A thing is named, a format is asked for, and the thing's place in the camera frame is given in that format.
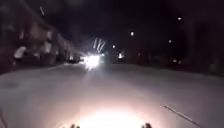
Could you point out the vehicle with bright headlights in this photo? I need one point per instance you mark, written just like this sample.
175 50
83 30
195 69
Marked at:
91 61

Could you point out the grey asphalt road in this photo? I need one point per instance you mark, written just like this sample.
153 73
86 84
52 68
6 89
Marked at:
110 90

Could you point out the robot's own part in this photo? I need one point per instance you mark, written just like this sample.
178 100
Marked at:
74 126
146 125

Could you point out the row of buildings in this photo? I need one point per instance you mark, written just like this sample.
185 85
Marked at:
30 43

